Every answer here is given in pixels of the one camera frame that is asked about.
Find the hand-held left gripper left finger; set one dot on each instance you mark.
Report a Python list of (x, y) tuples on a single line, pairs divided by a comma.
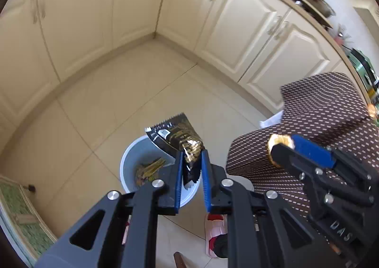
[(178, 185)]

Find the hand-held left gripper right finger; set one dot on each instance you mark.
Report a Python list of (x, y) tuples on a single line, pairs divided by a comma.
[(205, 185)]

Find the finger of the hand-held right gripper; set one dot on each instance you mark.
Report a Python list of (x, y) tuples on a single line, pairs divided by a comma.
[(314, 151), (288, 158)]

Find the yellow round food piece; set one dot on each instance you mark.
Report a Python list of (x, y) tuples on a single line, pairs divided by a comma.
[(277, 139)]

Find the yellow snack wrapper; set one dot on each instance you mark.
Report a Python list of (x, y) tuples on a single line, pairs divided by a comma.
[(149, 168)]

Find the black snack packet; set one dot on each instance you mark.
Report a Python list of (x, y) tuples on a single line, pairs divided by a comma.
[(177, 134)]

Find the blue plastic bucket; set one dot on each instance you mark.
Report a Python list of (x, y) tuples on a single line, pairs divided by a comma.
[(133, 161)]

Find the white cloth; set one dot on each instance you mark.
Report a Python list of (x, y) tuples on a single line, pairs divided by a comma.
[(271, 119)]

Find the red white slipper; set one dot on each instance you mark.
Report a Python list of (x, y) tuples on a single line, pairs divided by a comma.
[(214, 228)]

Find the table with brown dotted tablecloth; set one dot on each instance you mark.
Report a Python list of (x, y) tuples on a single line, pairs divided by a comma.
[(319, 102)]

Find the brown wooden leg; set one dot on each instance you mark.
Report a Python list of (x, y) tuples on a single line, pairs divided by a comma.
[(179, 259)]

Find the green electric cooker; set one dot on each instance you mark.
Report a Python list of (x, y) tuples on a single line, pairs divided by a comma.
[(365, 69)]

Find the pink utensil holder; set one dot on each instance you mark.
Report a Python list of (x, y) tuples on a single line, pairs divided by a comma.
[(341, 37)]

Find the small dark door stopper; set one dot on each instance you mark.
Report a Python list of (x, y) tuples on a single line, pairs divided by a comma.
[(31, 188)]

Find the green door mat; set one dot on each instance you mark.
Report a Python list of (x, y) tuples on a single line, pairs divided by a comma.
[(20, 211)]

